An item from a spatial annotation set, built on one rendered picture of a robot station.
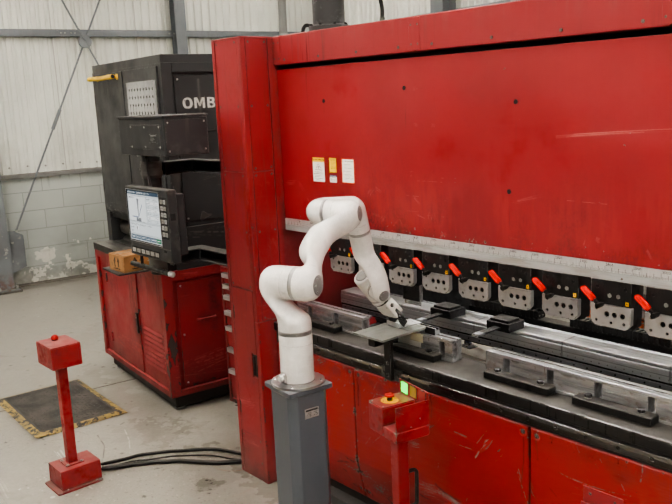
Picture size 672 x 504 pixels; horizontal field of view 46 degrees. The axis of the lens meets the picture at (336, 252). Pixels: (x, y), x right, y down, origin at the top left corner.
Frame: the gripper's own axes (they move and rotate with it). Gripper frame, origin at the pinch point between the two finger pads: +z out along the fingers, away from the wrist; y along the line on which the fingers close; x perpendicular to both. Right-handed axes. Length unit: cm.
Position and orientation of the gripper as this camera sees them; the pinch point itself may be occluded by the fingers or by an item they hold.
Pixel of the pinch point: (398, 320)
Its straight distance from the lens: 348.2
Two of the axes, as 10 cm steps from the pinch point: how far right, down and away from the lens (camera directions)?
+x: -5.5, 7.6, -3.6
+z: 5.2, 6.4, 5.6
